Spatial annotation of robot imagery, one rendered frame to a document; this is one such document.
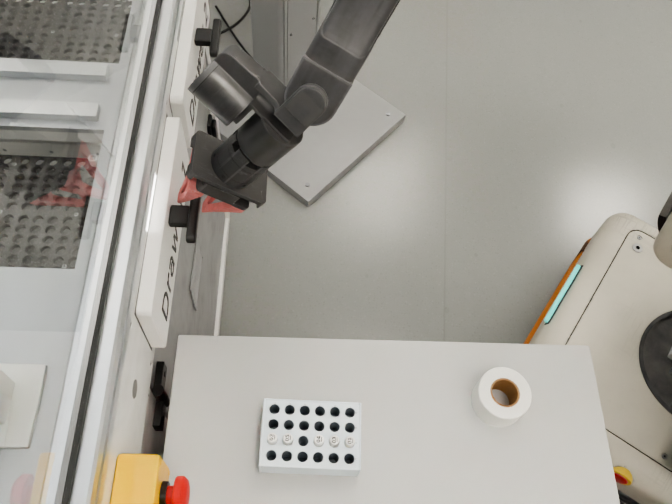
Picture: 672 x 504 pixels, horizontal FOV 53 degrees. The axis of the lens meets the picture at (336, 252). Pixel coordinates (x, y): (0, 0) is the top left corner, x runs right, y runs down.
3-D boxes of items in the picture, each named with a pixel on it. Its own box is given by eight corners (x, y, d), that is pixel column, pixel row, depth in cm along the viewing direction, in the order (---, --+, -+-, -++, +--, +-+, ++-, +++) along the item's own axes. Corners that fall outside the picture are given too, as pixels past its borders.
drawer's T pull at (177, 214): (201, 195, 87) (200, 189, 86) (196, 245, 84) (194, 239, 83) (173, 194, 87) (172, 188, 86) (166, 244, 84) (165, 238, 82)
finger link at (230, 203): (171, 172, 87) (208, 136, 81) (219, 192, 91) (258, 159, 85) (165, 216, 84) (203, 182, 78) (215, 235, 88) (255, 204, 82)
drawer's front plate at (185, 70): (209, 14, 115) (203, -41, 105) (192, 150, 101) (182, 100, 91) (199, 14, 115) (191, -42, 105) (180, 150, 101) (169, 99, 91)
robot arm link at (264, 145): (297, 150, 72) (315, 123, 76) (250, 104, 70) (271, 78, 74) (260, 180, 77) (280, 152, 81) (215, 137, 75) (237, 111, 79)
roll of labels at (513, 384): (508, 370, 93) (517, 360, 90) (531, 418, 90) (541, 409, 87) (462, 385, 92) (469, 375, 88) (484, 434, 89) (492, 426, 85)
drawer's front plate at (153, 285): (190, 164, 99) (180, 114, 90) (165, 349, 85) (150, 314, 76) (178, 163, 99) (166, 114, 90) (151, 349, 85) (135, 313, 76)
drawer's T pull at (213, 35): (222, 23, 103) (221, 16, 102) (217, 59, 99) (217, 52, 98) (198, 22, 103) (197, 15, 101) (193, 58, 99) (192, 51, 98)
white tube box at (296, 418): (358, 410, 89) (361, 402, 86) (357, 476, 85) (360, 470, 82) (264, 406, 88) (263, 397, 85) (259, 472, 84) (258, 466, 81)
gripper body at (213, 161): (189, 136, 81) (221, 103, 76) (260, 169, 87) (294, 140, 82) (183, 180, 78) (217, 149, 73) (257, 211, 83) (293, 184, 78)
